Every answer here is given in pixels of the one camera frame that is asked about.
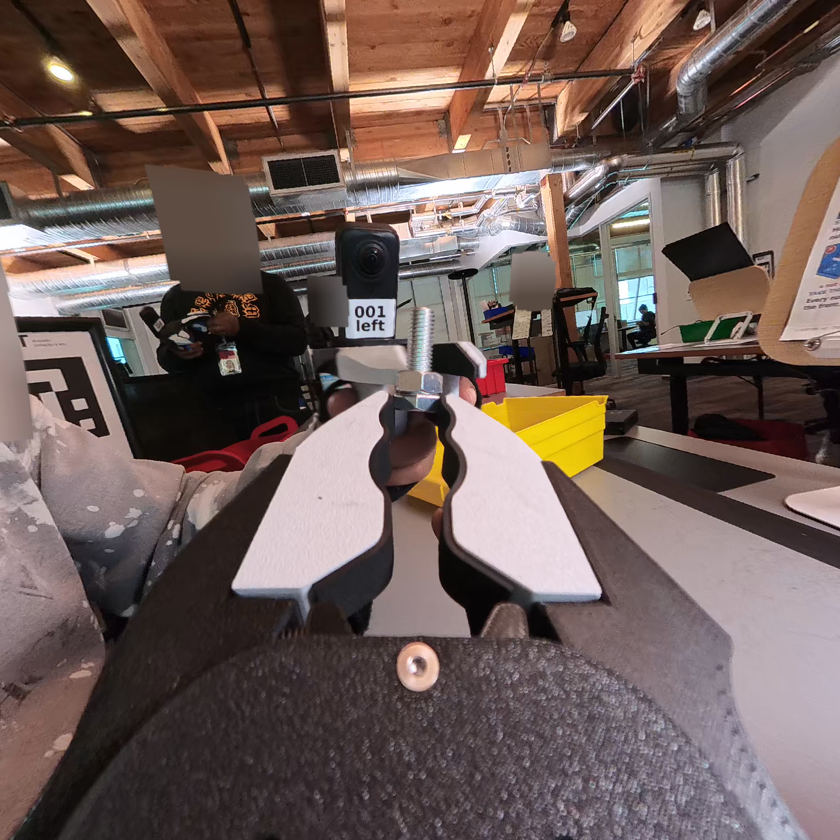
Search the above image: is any silver pipe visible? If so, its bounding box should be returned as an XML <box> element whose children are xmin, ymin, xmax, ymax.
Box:
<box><xmin>564</xmin><ymin>143</ymin><xmax>749</xmax><ymax>237</ymax></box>

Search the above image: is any yellow storage bin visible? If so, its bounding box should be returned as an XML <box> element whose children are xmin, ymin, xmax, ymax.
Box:
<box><xmin>407</xmin><ymin>394</ymin><xmax>608</xmax><ymax>508</ymax></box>

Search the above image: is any black floor lamp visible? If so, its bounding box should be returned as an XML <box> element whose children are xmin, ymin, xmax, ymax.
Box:
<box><xmin>449</xmin><ymin>268</ymin><xmax>480</xmax><ymax>342</ymax></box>

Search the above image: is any black office chair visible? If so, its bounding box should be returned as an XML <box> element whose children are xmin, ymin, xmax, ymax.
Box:
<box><xmin>551</xmin><ymin>289</ymin><xmax>608</xmax><ymax>395</ymax></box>

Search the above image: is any silver air duct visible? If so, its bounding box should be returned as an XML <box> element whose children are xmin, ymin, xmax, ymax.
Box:
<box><xmin>0</xmin><ymin>146</ymin><xmax>611</xmax><ymax>247</ymax></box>
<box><xmin>7</xmin><ymin>230</ymin><xmax>480</xmax><ymax>312</ymax></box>
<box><xmin>676</xmin><ymin>0</ymin><xmax>840</xmax><ymax>119</ymax></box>

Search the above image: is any red bag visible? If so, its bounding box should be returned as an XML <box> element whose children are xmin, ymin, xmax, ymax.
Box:
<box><xmin>172</xmin><ymin>416</ymin><xmax>299</xmax><ymax>473</ymax></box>
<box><xmin>688</xmin><ymin>413</ymin><xmax>808</xmax><ymax>460</ymax></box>

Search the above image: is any person's left forearm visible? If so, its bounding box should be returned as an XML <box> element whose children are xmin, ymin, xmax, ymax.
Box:
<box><xmin>39</xmin><ymin>400</ymin><xmax>312</xmax><ymax>618</ymax></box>

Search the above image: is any silver hex bolt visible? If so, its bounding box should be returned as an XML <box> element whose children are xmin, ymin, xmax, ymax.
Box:
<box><xmin>394</xmin><ymin>306</ymin><xmax>445</xmax><ymax>416</ymax></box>

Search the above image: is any wooden support post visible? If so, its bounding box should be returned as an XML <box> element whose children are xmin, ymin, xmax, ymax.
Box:
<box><xmin>541</xmin><ymin>174</ymin><xmax>573</xmax><ymax>290</ymax></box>

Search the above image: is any white stand base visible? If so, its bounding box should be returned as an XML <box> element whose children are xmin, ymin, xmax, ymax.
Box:
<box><xmin>784</xmin><ymin>486</ymin><xmax>840</xmax><ymax>529</ymax></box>

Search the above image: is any office desk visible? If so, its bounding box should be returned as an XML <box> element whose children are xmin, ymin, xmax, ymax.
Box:
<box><xmin>616</xmin><ymin>341</ymin><xmax>769</xmax><ymax>434</ymax></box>

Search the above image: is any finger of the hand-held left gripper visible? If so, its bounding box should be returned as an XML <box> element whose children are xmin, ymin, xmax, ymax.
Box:
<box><xmin>336</xmin><ymin>344</ymin><xmax>411</xmax><ymax>388</ymax></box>
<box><xmin>433</xmin><ymin>340</ymin><xmax>488</xmax><ymax>382</ymax></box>

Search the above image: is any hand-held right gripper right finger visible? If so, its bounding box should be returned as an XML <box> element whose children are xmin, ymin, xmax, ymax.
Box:
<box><xmin>438</xmin><ymin>392</ymin><xmax>603</xmax><ymax>631</ymax></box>

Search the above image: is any beige panel stand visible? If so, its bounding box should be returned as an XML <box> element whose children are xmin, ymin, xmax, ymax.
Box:
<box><xmin>758</xmin><ymin>141</ymin><xmax>840</xmax><ymax>365</ymax></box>

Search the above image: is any ceiling vent grille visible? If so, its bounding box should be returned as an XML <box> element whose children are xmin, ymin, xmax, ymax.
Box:
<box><xmin>262</xmin><ymin>150</ymin><xmax>347</xmax><ymax>196</ymax></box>

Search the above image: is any black ceiling pipe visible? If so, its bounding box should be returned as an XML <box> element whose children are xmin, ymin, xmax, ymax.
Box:
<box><xmin>0</xmin><ymin>69</ymin><xmax>634</xmax><ymax>129</ymax></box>

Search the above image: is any black panel wooden stand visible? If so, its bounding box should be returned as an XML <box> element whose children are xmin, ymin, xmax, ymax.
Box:
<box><xmin>661</xmin><ymin>223</ymin><xmax>772</xmax><ymax>342</ymax></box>

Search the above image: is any person's left hand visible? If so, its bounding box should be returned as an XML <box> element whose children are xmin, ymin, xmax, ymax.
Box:
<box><xmin>325</xmin><ymin>379</ymin><xmax>478</xmax><ymax>488</ymax></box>

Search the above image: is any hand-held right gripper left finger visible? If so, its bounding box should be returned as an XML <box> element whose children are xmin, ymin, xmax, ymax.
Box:
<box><xmin>231</xmin><ymin>390</ymin><xmax>395</xmax><ymax>624</ymax></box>

